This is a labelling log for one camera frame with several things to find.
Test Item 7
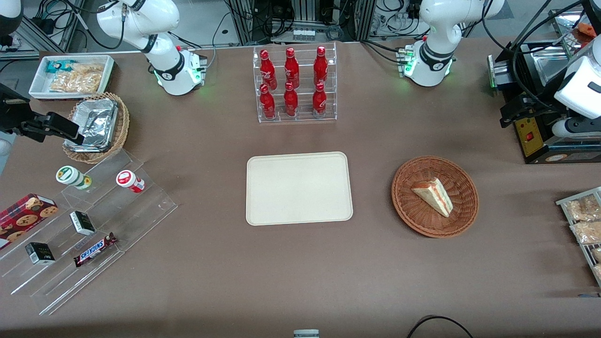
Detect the clear acrylic stepped shelf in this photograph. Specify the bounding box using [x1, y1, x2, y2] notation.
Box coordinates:
[0, 149, 178, 316]

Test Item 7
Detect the white rectangular snack bin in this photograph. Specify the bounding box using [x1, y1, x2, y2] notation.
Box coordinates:
[29, 54, 116, 101]

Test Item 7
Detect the teal snack packet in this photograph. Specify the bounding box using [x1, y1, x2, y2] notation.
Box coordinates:
[45, 60, 76, 74]

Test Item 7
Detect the aluminium foil container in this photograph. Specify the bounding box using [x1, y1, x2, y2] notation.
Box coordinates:
[64, 98, 119, 154]

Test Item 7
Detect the snickers chocolate bar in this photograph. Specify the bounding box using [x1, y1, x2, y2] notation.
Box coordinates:
[73, 232, 118, 268]

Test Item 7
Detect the steel warmer pan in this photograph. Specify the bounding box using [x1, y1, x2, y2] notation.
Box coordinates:
[534, 46, 574, 86]

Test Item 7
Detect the red cola bottle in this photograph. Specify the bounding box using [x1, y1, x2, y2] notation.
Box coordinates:
[259, 84, 277, 120]
[260, 50, 278, 90]
[313, 46, 329, 87]
[283, 82, 299, 117]
[284, 47, 301, 89]
[312, 83, 328, 118]

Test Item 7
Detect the black food warmer cabinet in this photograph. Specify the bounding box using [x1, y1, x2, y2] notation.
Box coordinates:
[487, 8, 601, 165]

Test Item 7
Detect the clear acrylic bottle rack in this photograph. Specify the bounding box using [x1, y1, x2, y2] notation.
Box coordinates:
[253, 42, 338, 124]

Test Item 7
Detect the red label yogurt bottle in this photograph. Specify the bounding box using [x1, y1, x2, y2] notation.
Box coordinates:
[116, 169, 146, 194]

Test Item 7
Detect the aluminium equipment frame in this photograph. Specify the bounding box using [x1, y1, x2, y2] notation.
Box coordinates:
[224, 0, 377, 46]

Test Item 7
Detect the brown round wicker basket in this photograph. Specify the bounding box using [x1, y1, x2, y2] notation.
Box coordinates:
[391, 156, 479, 238]

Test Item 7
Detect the black cable loop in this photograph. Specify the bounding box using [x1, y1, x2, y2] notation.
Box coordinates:
[406, 315, 475, 338]

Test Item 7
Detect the red cookie box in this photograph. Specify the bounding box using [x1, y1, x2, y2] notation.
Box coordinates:
[0, 193, 59, 250]

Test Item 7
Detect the white wire rack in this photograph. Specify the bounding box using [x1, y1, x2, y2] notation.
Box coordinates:
[556, 186, 601, 288]

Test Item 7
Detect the green label yogurt bottle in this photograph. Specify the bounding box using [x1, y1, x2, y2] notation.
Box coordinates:
[55, 166, 93, 191]

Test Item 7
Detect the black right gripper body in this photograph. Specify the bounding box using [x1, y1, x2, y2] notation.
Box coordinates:
[0, 104, 34, 135]

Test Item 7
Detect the beige rectangular tray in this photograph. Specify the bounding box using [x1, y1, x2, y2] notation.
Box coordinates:
[246, 152, 354, 226]

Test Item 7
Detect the small black carton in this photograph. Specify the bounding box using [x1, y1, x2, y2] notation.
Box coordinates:
[24, 242, 56, 266]
[69, 210, 97, 236]

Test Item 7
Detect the tan wicker basket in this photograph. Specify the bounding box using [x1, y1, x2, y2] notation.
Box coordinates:
[62, 92, 131, 165]

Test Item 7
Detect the clear bag of chips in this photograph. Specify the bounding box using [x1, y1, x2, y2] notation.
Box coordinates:
[49, 63, 105, 94]

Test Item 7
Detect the triangular sandwich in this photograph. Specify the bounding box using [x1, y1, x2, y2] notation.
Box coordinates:
[412, 177, 455, 218]

